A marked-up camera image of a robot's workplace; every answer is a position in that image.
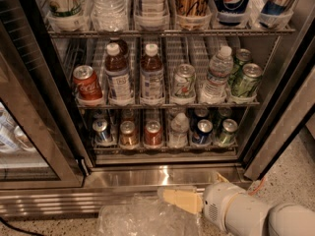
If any green can middle shelf rear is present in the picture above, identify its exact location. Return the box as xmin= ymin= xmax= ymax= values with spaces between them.
xmin=228 ymin=48 xmax=252 ymax=86

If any middle wire shelf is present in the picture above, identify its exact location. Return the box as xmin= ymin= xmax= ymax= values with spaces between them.
xmin=78 ymin=101 xmax=260 ymax=109

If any blue Pepsi can front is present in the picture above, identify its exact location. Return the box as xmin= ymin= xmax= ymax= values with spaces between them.
xmin=192 ymin=119 xmax=213 ymax=145

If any red can bottom shelf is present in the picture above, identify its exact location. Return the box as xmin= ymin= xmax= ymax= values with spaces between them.
xmin=145 ymin=120 xmax=162 ymax=146

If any stainless steel fridge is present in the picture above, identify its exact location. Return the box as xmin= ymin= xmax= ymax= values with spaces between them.
xmin=0 ymin=0 xmax=315 ymax=217

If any blue silver can bottom shelf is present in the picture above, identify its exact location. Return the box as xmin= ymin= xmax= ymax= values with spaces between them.
xmin=93 ymin=119 xmax=112 ymax=145

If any red Coca-Cola can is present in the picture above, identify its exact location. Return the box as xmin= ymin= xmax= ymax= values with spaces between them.
xmin=73 ymin=65 xmax=102 ymax=100

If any green can bottom shelf front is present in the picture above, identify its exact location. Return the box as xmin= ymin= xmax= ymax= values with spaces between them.
xmin=218 ymin=119 xmax=238 ymax=146

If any bottom wire shelf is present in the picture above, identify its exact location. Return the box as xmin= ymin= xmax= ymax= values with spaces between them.
xmin=92 ymin=143 xmax=238 ymax=155

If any glass fridge door left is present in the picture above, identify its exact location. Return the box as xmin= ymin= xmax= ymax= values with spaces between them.
xmin=0 ymin=26 xmax=83 ymax=190

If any blue Pepsi can rear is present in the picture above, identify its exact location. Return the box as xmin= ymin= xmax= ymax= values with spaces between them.
xmin=190 ymin=107 xmax=209 ymax=130

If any orange can bottom shelf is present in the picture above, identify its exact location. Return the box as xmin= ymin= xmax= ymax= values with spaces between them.
xmin=119 ymin=121 xmax=138 ymax=147

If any brown tea bottle left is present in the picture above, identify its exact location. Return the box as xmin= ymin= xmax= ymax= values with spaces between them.
xmin=104 ymin=43 xmax=133 ymax=105

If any steel fridge door right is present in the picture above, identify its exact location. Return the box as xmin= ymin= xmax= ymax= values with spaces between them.
xmin=243 ymin=14 xmax=315 ymax=180

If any black cable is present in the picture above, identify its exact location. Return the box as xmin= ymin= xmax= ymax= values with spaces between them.
xmin=0 ymin=216 xmax=45 ymax=236

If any wire shelf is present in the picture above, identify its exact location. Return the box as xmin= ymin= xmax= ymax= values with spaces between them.
xmin=92 ymin=143 xmax=238 ymax=155
xmin=48 ymin=26 xmax=296 ymax=38
xmin=78 ymin=101 xmax=260 ymax=109

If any Pepsi can top shelf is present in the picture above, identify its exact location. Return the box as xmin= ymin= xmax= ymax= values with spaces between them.
xmin=214 ymin=0 xmax=249 ymax=26

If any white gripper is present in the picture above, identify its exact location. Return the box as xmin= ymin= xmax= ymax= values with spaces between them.
xmin=162 ymin=172 xmax=246 ymax=231

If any top wire shelf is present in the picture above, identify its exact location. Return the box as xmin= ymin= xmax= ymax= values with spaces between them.
xmin=48 ymin=26 xmax=296 ymax=38

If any clear plastic bag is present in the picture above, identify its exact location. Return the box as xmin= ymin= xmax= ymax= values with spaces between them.
xmin=94 ymin=196 xmax=200 ymax=236

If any water bottle top shelf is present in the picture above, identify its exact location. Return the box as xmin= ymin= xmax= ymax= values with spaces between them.
xmin=92 ymin=0 xmax=127 ymax=31

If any orange cable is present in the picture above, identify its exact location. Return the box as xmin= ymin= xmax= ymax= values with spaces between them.
xmin=247 ymin=175 xmax=266 ymax=197

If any Red Bull can top shelf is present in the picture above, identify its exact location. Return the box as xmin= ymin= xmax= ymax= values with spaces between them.
xmin=258 ymin=0 xmax=295 ymax=29

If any small water bottle bottom shelf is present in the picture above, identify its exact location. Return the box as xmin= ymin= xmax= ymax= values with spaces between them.
xmin=169 ymin=113 xmax=189 ymax=148

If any brown tea bottle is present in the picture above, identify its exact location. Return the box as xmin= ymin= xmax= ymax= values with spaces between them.
xmin=140 ymin=43 xmax=164 ymax=100
xmin=104 ymin=43 xmax=133 ymax=105
xmin=109 ymin=37 xmax=129 ymax=59

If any green can shelf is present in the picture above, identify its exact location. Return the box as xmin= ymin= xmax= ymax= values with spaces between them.
xmin=218 ymin=119 xmax=238 ymax=146
xmin=231 ymin=63 xmax=263 ymax=98
xmin=228 ymin=48 xmax=252 ymax=86
xmin=213 ymin=107 xmax=232 ymax=130

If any green can bottom shelf rear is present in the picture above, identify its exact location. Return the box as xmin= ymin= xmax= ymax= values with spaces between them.
xmin=213 ymin=107 xmax=232 ymax=130

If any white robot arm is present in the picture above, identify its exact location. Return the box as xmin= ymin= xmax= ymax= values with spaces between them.
xmin=158 ymin=172 xmax=315 ymax=236

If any white green soda can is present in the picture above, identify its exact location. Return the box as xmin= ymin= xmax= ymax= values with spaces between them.
xmin=172 ymin=64 xmax=196 ymax=98

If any blue pepsi can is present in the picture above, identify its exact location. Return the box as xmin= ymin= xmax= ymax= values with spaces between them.
xmin=192 ymin=119 xmax=213 ymax=145
xmin=190 ymin=107 xmax=209 ymax=130

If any green can middle shelf front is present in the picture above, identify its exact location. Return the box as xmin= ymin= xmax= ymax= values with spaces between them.
xmin=231 ymin=63 xmax=263 ymax=98

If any water bottle middle shelf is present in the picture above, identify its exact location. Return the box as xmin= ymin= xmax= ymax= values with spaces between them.
xmin=200 ymin=45 xmax=233 ymax=104

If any brown tea bottle rear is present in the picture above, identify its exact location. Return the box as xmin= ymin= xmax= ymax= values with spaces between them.
xmin=109 ymin=37 xmax=129 ymax=59

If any brown tea bottle right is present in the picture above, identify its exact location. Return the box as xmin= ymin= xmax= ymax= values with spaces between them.
xmin=140 ymin=43 xmax=164 ymax=100

